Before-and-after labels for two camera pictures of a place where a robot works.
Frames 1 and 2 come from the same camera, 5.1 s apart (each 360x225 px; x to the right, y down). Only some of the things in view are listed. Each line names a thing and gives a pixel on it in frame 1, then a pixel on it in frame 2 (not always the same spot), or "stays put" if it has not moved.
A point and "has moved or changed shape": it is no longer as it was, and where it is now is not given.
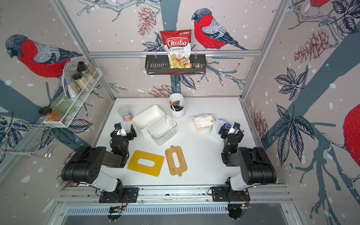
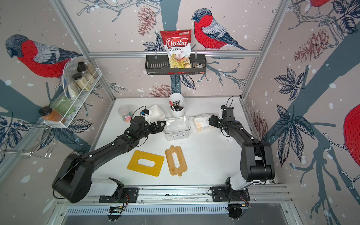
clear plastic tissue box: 162,130 has moved or changed shape
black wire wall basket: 159,64 stays put
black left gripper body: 129,136 to 151,129
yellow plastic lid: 154,170 stays put
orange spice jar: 49,115 stays put
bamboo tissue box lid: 173,170 stays put
